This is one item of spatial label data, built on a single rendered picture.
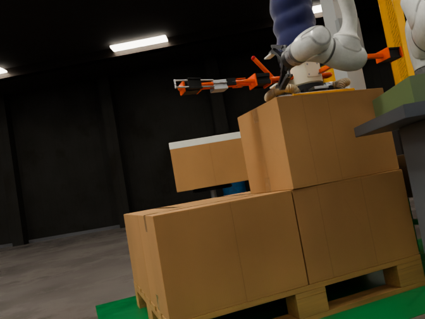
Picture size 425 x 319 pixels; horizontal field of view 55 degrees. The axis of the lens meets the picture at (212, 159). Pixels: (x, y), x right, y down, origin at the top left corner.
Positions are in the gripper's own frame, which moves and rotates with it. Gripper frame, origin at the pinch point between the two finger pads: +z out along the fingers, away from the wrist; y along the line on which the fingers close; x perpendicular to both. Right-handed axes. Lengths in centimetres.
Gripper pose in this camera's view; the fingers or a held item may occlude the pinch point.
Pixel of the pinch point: (271, 72)
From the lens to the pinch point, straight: 189.3
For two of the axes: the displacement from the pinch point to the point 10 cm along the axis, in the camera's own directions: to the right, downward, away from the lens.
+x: 9.3, -1.4, 3.3
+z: -3.1, 1.2, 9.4
